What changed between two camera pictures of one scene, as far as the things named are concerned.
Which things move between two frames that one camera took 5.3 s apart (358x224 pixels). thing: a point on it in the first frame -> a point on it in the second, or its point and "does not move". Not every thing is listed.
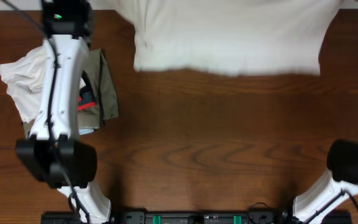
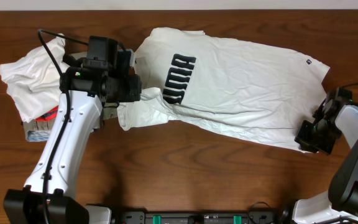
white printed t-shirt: (235, 38) -> (245, 89)
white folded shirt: (24, 79) does not move
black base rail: (245, 216) does not move
